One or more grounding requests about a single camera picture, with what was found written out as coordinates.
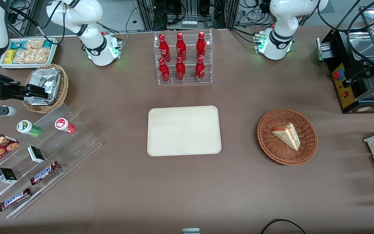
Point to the teal snack pack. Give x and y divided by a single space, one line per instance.
17 45
47 44

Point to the red lid yogurt cup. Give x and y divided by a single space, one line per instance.
64 125

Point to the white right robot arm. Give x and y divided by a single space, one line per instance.
93 13

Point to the clear cracker bag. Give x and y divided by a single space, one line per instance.
34 44
31 56

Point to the green gum bottle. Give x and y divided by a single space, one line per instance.
29 128

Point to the clear acrylic stepped stand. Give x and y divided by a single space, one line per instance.
76 143

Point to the snickers chocolate bar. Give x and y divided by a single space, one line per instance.
14 199
44 173

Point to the stacked foil trays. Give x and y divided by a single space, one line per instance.
49 79

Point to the white snack bin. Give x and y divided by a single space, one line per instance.
54 53

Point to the round brown wicker basket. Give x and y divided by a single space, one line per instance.
268 146

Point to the white power strip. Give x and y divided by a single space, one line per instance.
189 23

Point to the oval wicker basket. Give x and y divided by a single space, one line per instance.
64 86

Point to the red cola bottle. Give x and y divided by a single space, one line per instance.
200 70
164 47
180 47
201 45
164 71
180 70

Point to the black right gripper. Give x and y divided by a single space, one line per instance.
9 91

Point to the aluminium profile frame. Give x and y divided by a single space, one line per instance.
148 14

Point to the clear acrylic bottle rack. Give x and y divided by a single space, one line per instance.
190 42

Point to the black food warmer appliance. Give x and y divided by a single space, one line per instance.
339 48

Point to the beige plastic tray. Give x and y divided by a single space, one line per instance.
183 131

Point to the yellow snack pack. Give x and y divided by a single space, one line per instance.
10 56

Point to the triangular wrapped sandwich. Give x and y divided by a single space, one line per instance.
287 136

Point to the small grey device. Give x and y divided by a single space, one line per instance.
191 231

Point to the grey metal shelf frame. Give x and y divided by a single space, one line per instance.
28 16

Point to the small black box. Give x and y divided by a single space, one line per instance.
36 154
6 175

